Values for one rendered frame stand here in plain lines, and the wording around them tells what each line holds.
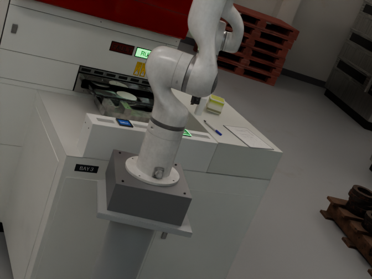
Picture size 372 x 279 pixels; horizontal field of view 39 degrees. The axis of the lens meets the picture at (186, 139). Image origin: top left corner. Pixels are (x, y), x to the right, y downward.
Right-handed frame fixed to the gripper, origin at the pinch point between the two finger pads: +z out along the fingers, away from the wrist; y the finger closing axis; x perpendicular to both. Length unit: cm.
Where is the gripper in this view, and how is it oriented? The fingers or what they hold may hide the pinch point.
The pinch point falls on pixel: (195, 98)
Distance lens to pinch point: 210.0
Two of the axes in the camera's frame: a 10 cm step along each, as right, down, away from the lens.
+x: 8.5, 1.3, 5.0
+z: -2.5, 9.5, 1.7
